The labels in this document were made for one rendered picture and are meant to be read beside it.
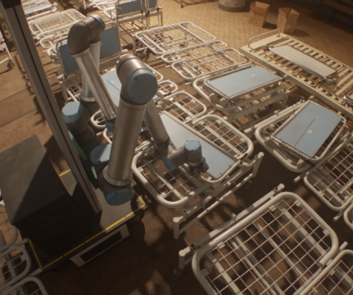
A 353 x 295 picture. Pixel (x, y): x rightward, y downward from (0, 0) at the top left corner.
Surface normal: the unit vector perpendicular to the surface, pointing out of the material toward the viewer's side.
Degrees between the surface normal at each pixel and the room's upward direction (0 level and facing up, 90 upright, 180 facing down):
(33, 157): 0
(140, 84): 83
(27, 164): 0
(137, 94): 83
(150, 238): 0
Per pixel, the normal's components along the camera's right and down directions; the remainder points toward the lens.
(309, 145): -0.06, -0.71
